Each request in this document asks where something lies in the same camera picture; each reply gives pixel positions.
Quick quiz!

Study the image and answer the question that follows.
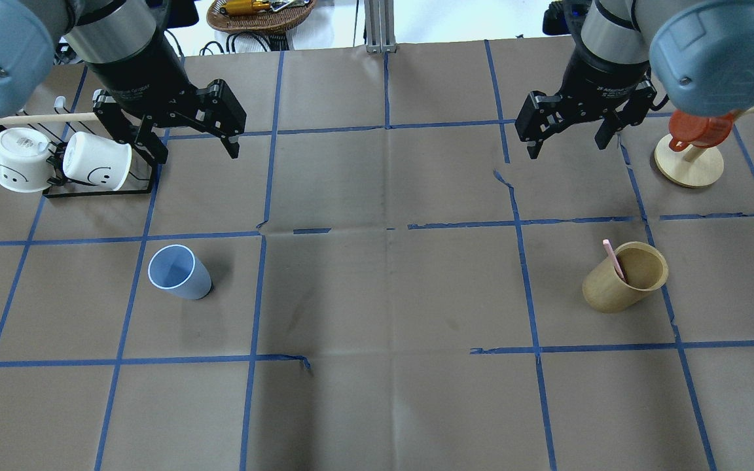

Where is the wooden mug tree stand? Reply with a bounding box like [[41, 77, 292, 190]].
[[653, 106, 754, 188]]

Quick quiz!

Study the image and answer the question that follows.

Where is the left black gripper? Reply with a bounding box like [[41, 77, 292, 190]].
[[88, 32, 247, 165]]

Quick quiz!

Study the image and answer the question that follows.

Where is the wicker basket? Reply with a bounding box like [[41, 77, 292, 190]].
[[206, 1, 317, 33]]

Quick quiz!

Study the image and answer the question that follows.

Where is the aluminium frame post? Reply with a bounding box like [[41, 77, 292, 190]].
[[364, 0, 397, 54]]

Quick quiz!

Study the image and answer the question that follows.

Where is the orange red cup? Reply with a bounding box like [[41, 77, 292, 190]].
[[668, 109, 736, 152]]

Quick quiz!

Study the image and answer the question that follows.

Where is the wooden rack rod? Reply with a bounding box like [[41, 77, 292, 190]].
[[0, 113, 99, 126]]

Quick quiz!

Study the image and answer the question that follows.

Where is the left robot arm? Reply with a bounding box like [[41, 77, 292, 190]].
[[0, 1, 247, 164]]

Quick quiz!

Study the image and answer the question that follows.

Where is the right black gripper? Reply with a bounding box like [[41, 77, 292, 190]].
[[515, 50, 657, 159]]

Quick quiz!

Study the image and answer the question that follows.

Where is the white smiley mug inner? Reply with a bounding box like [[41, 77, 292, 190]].
[[61, 131, 132, 191]]

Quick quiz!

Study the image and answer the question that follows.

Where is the white smiley mug outer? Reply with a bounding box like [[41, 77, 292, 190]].
[[0, 128, 55, 193]]

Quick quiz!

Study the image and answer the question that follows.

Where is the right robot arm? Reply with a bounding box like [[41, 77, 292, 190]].
[[515, 1, 754, 159]]

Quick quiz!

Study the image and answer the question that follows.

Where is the white smiley mug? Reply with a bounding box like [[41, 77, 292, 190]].
[[0, 128, 55, 193], [61, 131, 132, 191]]

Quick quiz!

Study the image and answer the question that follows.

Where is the blue plastic cup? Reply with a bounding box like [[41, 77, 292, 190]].
[[147, 244, 213, 300]]

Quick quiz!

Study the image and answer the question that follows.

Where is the black wire mug rack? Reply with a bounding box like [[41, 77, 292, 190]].
[[0, 97, 155, 198]]

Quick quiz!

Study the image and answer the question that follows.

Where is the pink chopstick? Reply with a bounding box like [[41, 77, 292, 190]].
[[601, 239, 626, 283]]

